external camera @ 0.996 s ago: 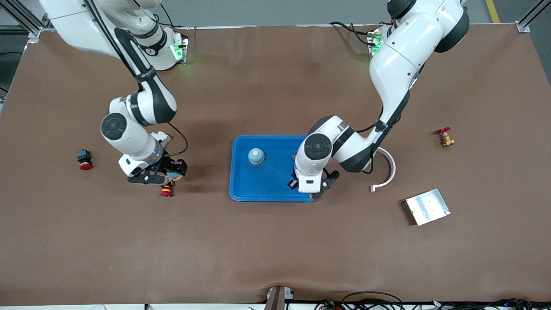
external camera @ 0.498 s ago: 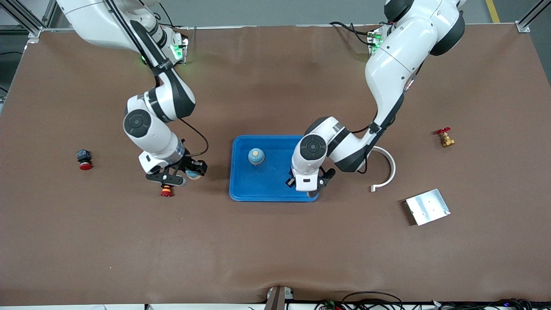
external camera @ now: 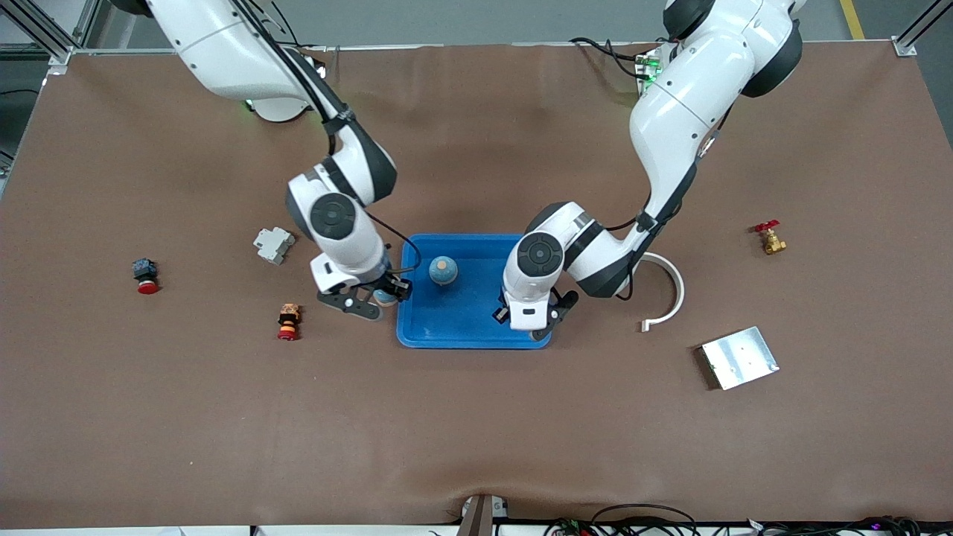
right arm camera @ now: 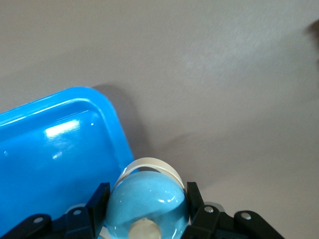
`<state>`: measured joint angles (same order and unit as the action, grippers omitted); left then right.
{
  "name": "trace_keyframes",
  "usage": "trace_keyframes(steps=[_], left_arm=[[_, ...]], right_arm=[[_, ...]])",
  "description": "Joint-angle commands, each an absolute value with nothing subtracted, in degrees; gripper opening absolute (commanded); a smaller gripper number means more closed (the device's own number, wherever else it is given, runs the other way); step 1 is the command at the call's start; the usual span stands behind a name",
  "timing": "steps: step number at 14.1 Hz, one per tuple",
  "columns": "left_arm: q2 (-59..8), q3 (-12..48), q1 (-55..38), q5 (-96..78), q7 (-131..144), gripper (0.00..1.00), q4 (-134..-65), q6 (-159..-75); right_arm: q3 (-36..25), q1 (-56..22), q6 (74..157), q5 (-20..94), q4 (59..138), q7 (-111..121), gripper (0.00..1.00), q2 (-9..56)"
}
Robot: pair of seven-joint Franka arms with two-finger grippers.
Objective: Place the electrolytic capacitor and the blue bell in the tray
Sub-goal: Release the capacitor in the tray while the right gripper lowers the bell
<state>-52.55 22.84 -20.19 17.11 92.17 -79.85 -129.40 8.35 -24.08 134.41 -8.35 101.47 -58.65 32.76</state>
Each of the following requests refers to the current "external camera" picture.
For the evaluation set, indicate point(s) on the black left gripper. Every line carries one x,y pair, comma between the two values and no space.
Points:
505,316

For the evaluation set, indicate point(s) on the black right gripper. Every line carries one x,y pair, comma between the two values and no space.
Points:
390,283

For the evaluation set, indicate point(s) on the blue dome bell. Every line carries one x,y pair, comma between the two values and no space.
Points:
443,270
385,299

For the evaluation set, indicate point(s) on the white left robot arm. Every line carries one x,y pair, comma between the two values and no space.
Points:
692,97

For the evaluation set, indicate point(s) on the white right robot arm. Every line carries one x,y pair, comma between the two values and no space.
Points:
223,52

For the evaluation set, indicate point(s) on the blue plastic tray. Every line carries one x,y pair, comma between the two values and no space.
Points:
461,327

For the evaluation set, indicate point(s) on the red yellow stacked push button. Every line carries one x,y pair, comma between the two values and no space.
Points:
289,321

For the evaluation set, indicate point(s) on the brown table mat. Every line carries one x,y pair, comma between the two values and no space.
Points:
476,432

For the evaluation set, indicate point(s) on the grey plastic circuit breaker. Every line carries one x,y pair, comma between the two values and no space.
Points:
274,246

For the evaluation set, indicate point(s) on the silver metal plate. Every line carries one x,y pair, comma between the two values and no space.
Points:
738,359

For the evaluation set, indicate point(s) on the red emergency stop button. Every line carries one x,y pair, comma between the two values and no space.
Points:
145,274

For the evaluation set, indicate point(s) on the white curved plastic bracket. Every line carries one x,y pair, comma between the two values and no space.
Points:
680,290

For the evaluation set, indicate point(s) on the grey metal clamp bracket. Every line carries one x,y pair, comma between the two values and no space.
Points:
480,517

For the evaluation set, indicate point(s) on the aluminium frame profile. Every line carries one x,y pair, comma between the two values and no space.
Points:
904,46
56,52

